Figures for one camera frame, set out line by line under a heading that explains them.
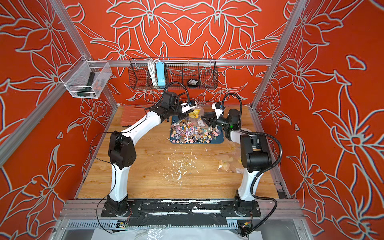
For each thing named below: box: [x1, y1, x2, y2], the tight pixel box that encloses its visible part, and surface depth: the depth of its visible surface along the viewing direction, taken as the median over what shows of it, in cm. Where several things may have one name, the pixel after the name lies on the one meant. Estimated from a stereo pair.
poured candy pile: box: [167, 118, 222, 144], surface depth 102 cm
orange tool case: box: [120, 104, 151, 127], surface depth 110 cm
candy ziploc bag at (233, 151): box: [225, 138, 242, 165], surface depth 92 cm
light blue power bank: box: [156, 62, 166, 89], surface depth 92 cm
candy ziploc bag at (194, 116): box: [188, 106, 206, 127], surface depth 90 cm
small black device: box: [187, 79, 199, 86], surface depth 97 cm
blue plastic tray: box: [170, 115, 224, 144], surface depth 100 cm
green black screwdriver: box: [77, 71, 95, 97], surface depth 83 cm
